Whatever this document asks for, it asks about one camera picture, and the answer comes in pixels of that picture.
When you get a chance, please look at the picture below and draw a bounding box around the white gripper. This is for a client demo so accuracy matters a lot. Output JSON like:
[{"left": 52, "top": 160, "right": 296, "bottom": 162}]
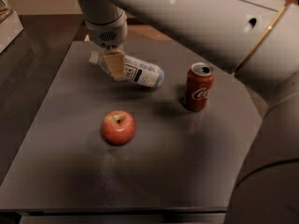
[{"left": 86, "top": 14, "right": 128, "bottom": 81}]

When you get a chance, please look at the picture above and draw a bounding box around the red Coca-Cola can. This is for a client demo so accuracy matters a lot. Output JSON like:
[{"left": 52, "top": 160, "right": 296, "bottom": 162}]
[{"left": 183, "top": 63, "right": 215, "bottom": 112}]

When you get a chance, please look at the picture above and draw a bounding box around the red apple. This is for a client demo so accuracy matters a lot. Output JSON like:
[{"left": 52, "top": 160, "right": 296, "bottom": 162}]
[{"left": 101, "top": 110, "right": 135, "bottom": 146}]

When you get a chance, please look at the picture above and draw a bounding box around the white box at left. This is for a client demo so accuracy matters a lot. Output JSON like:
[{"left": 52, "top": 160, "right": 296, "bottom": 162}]
[{"left": 0, "top": 0, "right": 23, "bottom": 53}]

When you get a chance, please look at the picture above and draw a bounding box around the clear blue-label plastic bottle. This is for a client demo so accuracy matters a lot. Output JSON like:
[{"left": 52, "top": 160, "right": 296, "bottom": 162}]
[{"left": 89, "top": 51, "right": 164, "bottom": 89}]

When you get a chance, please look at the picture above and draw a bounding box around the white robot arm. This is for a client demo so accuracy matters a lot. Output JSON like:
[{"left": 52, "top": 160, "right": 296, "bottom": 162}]
[{"left": 79, "top": 0, "right": 299, "bottom": 224}]

